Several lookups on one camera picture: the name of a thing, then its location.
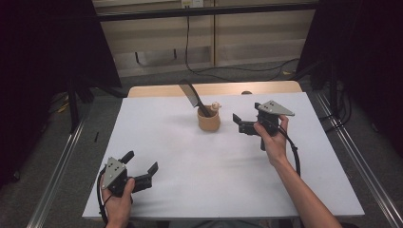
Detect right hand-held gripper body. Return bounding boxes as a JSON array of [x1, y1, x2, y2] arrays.
[[239, 100, 296, 136]]

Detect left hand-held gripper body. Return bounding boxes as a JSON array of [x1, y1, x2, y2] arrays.
[[102, 157, 153, 198]]

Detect tan cup with small figure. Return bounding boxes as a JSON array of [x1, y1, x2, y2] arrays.
[[197, 102, 222, 133]]

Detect person's right hand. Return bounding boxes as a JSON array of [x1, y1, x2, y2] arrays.
[[253, 114, 290, 167]]

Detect person's left hand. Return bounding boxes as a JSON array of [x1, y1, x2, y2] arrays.
[[102, 178, 137, 226]]

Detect beige wooden cabinet desk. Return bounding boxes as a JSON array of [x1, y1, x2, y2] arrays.
[[91, 0, 317, 79]]

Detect black metal stand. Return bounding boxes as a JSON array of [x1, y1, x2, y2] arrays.
[[66, 75, 95, 132]]

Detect black curtain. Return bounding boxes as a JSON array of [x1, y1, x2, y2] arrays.
[[297, 0, 403, 160], [0, 0, 123, 188]]

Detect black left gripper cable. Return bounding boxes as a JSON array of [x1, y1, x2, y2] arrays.
[[96, 166, 112, 226]]

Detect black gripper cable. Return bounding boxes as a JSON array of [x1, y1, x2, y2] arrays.
[[96, 166, 112, 226], [277, 125, 302, 178]]

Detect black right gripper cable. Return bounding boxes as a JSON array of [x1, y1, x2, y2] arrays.
[[277, 125, 302, 178]]

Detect metal floor rail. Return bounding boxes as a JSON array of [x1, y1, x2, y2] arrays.
[[313, 91, 403, 228], [27, 117, 87, 228]]

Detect black floor cables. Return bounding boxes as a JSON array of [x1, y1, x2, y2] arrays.
[[317, 91, 354, 133]]

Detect black power cable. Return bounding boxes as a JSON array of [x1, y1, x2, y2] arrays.
[[184, 7, 301, 83]]

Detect white wall outlet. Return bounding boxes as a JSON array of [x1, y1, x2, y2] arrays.
[[181, 0, 204, 9]]

